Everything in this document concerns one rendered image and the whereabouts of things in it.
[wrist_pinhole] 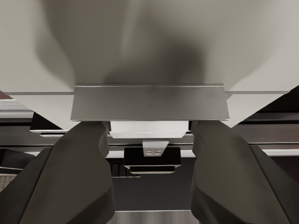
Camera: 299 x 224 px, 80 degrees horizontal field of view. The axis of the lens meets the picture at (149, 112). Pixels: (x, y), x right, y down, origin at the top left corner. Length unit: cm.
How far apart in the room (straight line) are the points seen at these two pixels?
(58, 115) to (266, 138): 47
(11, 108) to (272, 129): 53
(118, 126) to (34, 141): 36
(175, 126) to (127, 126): 5
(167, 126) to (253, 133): 36
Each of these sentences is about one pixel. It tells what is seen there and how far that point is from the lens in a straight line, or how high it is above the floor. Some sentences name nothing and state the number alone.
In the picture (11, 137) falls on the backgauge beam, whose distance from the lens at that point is 55.
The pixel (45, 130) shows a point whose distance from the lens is 23.
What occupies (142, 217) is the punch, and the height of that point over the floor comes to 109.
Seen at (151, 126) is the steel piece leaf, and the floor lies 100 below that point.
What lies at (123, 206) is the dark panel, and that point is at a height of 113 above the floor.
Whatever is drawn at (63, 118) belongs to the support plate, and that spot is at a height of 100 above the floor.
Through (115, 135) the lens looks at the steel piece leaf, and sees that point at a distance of 21.
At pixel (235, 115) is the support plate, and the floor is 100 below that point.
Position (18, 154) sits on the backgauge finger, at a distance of 52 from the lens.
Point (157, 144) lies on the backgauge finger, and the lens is 25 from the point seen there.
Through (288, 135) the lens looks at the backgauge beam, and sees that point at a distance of 57.
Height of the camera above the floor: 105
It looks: 21 degrees down
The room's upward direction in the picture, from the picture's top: 179 degrees clockwise
